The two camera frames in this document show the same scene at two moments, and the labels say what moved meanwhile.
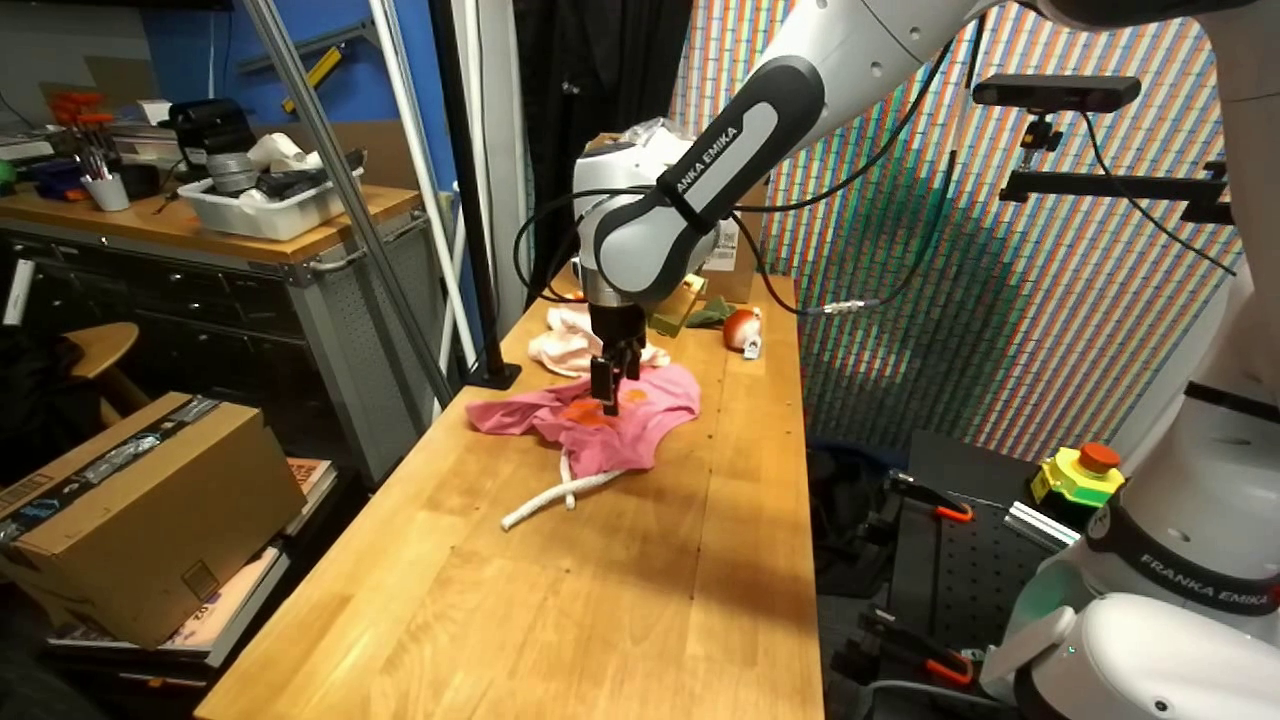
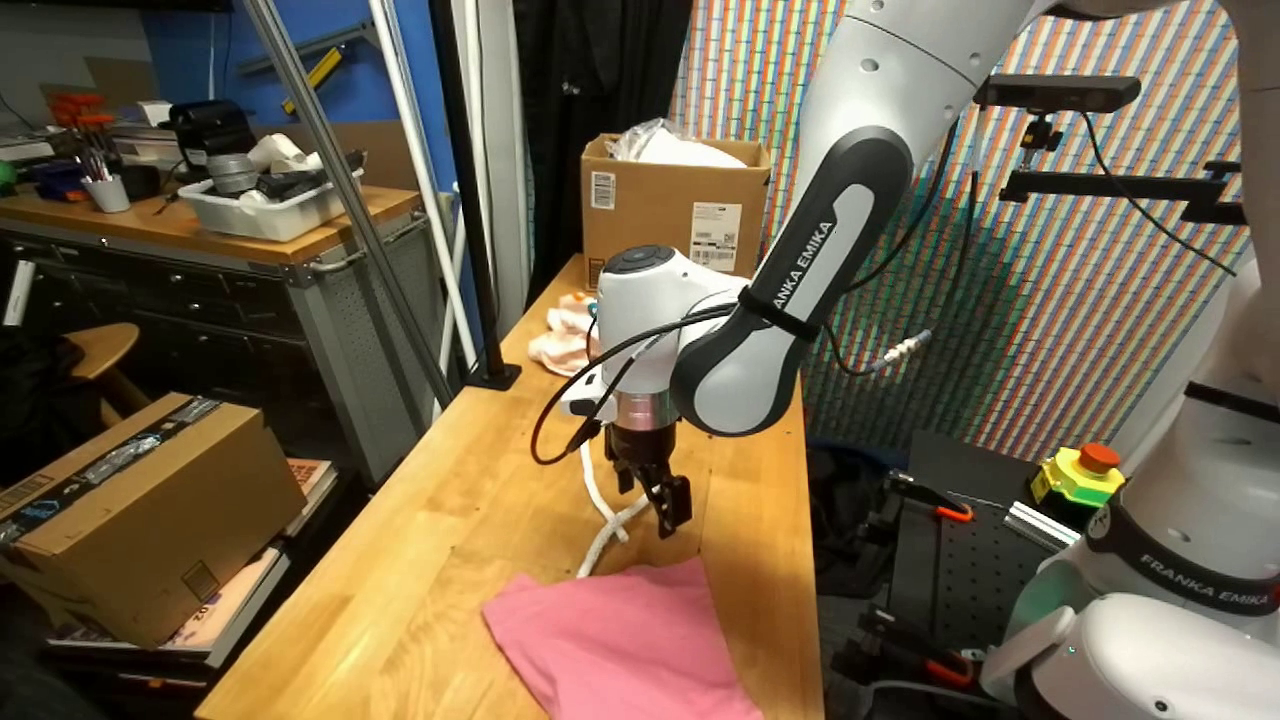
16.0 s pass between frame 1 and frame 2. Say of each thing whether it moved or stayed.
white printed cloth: stayed
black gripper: moved
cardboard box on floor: stayed
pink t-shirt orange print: moved
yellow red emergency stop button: stayed
